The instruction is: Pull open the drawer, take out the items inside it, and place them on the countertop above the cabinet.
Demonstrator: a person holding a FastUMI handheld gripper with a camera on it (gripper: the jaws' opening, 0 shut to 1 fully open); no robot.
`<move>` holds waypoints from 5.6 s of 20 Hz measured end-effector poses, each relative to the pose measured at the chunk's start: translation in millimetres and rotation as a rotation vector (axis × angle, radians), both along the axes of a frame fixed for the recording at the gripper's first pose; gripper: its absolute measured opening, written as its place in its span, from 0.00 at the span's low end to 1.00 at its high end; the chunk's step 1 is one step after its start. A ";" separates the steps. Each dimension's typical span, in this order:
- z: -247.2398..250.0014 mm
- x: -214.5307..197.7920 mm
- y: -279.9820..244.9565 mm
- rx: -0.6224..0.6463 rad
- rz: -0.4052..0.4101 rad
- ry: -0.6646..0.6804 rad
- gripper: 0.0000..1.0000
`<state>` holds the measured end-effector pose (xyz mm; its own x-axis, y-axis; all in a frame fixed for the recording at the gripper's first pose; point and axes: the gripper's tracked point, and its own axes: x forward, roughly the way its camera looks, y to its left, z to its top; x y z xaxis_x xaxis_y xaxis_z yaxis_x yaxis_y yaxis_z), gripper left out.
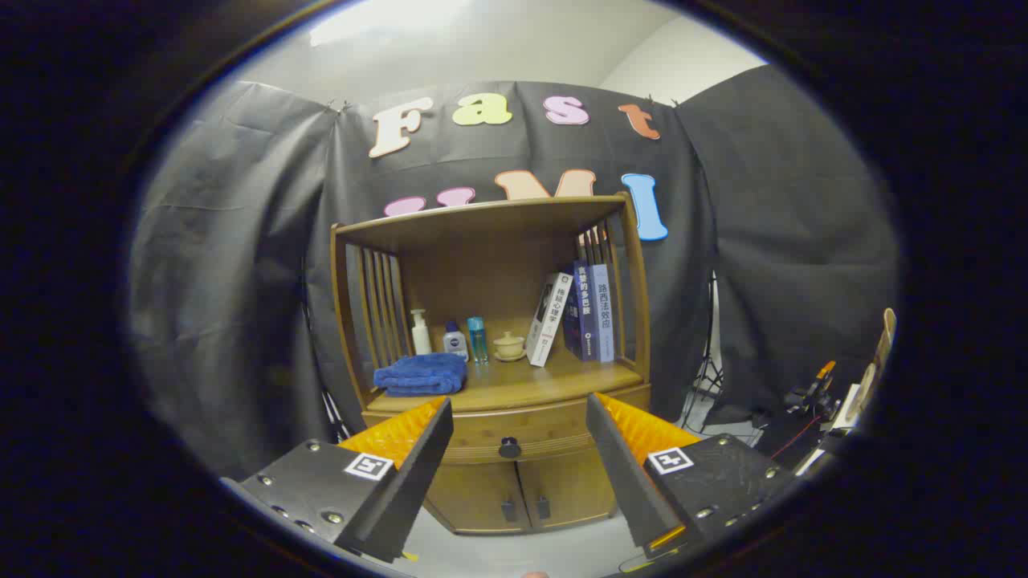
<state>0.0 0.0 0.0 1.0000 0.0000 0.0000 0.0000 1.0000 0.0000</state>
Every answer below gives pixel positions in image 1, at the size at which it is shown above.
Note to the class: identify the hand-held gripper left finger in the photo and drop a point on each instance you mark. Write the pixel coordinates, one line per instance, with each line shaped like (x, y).
(409, 490)

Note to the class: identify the black drawer knob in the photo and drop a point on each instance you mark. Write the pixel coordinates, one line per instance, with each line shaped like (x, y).
(509, 447)

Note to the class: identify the dark blue book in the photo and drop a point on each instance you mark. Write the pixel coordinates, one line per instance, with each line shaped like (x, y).
(580, 317)

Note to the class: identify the orange and black clamp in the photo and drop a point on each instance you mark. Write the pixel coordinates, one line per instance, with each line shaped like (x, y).
(813, 393)

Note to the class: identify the black light stand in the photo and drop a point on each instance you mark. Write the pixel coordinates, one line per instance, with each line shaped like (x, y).
(707, 373)

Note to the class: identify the blue folded towel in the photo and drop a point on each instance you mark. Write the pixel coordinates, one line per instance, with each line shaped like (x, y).
(422, 373)

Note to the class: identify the light wooden board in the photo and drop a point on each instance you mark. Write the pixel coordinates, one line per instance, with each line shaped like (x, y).
(875, 361)

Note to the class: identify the light blue book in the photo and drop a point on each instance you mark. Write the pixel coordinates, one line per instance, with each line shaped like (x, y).
(604, 321)

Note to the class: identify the wooden cabinet door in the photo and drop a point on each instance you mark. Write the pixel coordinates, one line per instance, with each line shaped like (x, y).
(474, 498)
(578, 486)

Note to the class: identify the wooden cabinet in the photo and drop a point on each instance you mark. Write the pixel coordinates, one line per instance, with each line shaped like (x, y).
(482, 273)

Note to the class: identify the white bottle blue cap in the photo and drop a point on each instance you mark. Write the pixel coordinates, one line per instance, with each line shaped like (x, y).
(455, 345)

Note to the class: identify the wooden countertop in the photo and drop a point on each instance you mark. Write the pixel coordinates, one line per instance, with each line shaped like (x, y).
(522, 385)

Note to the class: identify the white book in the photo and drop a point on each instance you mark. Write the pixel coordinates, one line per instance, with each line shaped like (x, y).
(550, 321)

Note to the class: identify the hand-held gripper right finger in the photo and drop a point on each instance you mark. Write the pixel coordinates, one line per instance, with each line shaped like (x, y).
(622, 474)

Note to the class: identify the cream lidded teacup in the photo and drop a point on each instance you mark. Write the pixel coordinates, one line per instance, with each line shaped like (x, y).
(509, 347)

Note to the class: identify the clear blue bottle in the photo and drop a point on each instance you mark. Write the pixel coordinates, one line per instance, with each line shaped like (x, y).
(478, 341)

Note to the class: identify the white pump bottle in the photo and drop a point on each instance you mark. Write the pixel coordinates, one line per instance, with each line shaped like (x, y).
(421, 337)

